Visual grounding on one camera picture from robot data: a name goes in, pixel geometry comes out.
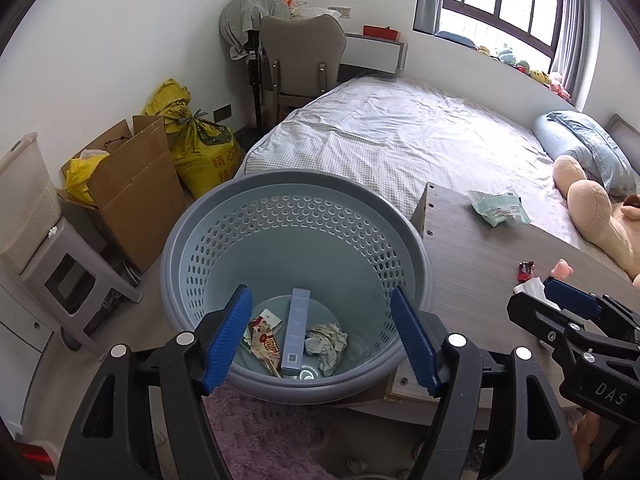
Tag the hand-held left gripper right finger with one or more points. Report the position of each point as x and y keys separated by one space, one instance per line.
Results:
x=415 y=345

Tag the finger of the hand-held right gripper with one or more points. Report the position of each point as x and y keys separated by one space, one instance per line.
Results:
x=570 y=295
x=525 y=310

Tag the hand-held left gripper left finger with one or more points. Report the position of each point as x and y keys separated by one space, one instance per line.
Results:
x=225 y=345

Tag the white tissue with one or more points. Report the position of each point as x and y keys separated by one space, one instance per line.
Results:
x=530 y=287

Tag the pink toy pig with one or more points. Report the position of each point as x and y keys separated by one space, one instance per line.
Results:
x=561 y=269

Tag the orange print snack packet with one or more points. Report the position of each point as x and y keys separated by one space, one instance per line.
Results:
x=256 y=325
x=267 y=347

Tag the small dark candy wrapper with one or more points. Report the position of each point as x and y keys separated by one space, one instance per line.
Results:
x=525 y=271

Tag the purple rabbit print box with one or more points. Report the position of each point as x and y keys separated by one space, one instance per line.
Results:
x=296 y=330

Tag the white paper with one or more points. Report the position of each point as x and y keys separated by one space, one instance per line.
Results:
x=325 y=342

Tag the teal and white wipes packet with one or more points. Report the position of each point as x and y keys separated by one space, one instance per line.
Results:
x=497 y=207

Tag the grey perforated plastic basket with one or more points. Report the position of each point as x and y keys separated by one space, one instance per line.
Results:
x=300 y=220

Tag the person's right hand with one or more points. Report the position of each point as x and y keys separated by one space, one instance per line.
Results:
x=587 y=435

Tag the large beige teddy bear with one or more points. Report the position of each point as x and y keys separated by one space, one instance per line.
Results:
x=590 y=205

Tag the light blue bolster pillow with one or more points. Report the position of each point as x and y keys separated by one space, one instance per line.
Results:
x=547 y=135

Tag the grey bed headboard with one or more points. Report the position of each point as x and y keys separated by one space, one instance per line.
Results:
x=625 y=127

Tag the brown cardboard box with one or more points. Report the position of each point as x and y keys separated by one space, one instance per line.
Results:
x=135 y=185

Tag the grey plastic stool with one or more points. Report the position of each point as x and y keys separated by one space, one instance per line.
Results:
x=65 y=255

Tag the yellow printed tied sack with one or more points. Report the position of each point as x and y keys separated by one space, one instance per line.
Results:
x=210 y=160

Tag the white cabinet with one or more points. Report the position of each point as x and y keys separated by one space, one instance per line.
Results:
x=20 y=350

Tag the bed with pale checked sheet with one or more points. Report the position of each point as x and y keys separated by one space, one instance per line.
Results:
x=400 y=135

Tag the yellow plastic bag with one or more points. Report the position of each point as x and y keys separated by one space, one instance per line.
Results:
x=80 y=180

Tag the row of plush toys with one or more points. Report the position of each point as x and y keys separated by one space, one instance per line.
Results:
x=520 y=62

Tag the black stand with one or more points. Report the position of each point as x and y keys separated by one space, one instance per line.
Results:
x=256 y=85

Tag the blue windowsill cushion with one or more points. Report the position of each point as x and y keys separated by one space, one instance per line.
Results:
x=455 y=37

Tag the white desk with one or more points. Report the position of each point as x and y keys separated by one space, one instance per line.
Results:
x=372 y=52

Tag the grey upholstered chair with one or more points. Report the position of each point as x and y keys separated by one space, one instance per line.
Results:
x=300 y=45

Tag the red box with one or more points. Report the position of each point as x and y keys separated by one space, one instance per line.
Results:
x=382 y=32

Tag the grey cloth on chair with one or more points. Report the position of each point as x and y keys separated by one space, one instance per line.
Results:
x=240 y=15

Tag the white plastic bag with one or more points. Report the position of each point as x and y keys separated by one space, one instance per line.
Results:
x=310 y=11

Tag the dark wall outlet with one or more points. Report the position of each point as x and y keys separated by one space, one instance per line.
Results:
x=223 y=113

